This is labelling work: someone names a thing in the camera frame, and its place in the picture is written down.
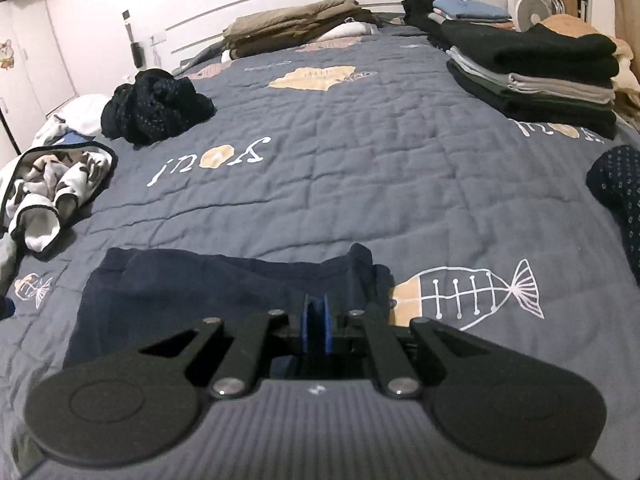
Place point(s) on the navy blue shirt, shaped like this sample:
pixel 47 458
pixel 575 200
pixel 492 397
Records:
pixel 200 290

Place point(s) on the white crumpled cloth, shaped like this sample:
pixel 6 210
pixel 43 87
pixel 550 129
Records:
pixel 80 110

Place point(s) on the taupe folded pants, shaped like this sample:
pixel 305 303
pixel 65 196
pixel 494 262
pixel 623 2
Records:
pixel 560 88

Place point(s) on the white fan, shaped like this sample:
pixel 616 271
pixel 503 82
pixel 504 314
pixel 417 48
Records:
pixel 530 10

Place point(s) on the grey garment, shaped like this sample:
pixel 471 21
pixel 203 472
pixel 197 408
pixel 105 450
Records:
pixel 6 260

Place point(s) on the dark green folded garment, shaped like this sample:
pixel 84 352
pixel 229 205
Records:
pixel 482 86

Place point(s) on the blue printed cloth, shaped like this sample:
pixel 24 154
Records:
pixel 70 138

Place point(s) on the navy dotted garment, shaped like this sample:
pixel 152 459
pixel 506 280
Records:
pixel 617 185

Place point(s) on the black dotted garment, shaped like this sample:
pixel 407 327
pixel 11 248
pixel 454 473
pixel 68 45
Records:
pixel 155 105

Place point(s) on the cartoon sticker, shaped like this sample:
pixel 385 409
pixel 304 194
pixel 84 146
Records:
pixel 6 55

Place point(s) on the olive brown folded blanket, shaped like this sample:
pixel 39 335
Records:
pixel 300 22

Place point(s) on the black folded pants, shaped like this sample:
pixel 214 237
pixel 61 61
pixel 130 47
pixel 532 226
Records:
pixel 550 112

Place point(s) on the white wardrobe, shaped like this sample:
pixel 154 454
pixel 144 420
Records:
pixel 35 60

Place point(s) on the white folded cloth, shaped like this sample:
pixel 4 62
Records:
pixel 350 30

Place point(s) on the black folded sweater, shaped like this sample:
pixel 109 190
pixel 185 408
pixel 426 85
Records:
pixel 530 50

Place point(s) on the white fleece black-trimmed jacket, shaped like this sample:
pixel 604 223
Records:
pixel 75 180

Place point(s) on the grey-blue printed quilt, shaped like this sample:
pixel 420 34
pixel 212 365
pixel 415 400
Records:
pixel 325 160

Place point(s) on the blue folded shirt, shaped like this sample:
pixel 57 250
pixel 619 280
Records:
pixel 470 10

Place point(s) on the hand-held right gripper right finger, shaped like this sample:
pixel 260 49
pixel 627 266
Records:
pixel 326 325

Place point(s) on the tan garment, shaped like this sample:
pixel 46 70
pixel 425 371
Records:
pixel 575 27

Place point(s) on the beige curtain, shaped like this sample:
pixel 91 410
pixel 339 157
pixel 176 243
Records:
pixel 627 10

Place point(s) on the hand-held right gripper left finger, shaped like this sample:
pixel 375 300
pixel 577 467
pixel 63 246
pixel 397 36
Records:
pixel 310 325

